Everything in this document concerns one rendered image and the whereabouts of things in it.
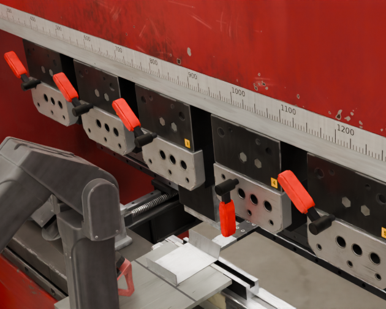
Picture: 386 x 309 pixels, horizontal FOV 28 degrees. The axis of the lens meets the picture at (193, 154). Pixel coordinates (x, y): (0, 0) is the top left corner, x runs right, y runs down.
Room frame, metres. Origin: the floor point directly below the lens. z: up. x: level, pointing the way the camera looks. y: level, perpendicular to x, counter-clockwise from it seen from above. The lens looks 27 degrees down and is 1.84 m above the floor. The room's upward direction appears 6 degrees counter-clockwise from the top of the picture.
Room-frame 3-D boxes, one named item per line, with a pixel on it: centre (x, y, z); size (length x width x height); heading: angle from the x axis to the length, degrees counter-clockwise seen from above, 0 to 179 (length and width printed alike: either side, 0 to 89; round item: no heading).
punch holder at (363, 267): (0.89, -0.23, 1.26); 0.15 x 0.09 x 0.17; 38
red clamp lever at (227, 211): (1.03, -0.05, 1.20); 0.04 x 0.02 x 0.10; 128
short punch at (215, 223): (1.19, 0.00, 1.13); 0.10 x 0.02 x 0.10; 38
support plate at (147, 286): (1.10, 0.11, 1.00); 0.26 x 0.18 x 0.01; 128
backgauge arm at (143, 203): (1.78, -0.03, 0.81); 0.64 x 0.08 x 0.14; 128
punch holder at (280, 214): (1.05, -0.11, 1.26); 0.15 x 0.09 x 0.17; 38
